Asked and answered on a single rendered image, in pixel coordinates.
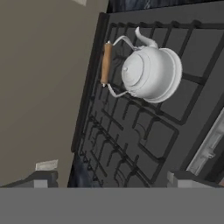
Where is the white oven handle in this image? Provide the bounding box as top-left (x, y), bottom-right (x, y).
top-left (185, 107), bottom-right (224, 177)

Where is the white kettle with wooden handle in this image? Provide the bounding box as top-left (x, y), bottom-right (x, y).
top-left (100, 26), bottom-right (184, 104)

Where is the black gas hob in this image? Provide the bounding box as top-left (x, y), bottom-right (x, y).
top-left (70, 0), bottom-right (224, 189)

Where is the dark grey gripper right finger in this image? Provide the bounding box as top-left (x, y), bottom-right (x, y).
top-left (166, 170), bottom-right (224, 189)

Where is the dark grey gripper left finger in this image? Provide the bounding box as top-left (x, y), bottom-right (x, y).
top-left (0, 170), bottom-right (59, 189)

